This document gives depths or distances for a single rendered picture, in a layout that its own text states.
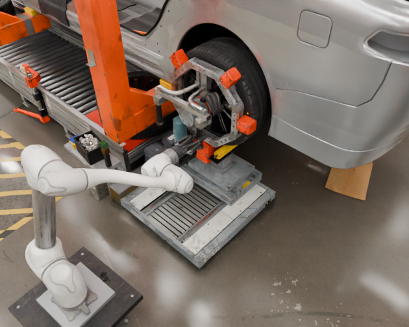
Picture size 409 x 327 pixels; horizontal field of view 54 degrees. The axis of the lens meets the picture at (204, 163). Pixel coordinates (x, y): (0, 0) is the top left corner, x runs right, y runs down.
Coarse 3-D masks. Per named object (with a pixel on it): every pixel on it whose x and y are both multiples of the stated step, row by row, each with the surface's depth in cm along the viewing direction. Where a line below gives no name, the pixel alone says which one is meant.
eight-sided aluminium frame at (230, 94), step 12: (192, 60) 233; (180, 72) 243; (204, 72) 228; (216, 72) 223; (180, 84) 257; (180, 96) 263; (228, 96) 225; (240, 108) 227; (192, 132) 268; (204, 132) 266; (240, 132) 240; (216, 144) 256
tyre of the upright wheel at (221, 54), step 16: (208, 48) 232; (224, 48) 231; (240, 48) 233; (224, 64) 226; (240, 64) 226; (256, 64) 231; (240, 80) 224; (256, 80) 229; (240, 96) 230; (256, 96) 230; (256, 112) 232; (256, 128) 244; (224, 144) 265
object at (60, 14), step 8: (40, 0) 354; (48, 0) 349; (56, 0) 339; (64, 0) 332; (40, 8) 361; (48, 8) 352; (56, 8) 341; (64, 8) 336; (56, 16) 348; (64, 16) 338; (64, 24) 346
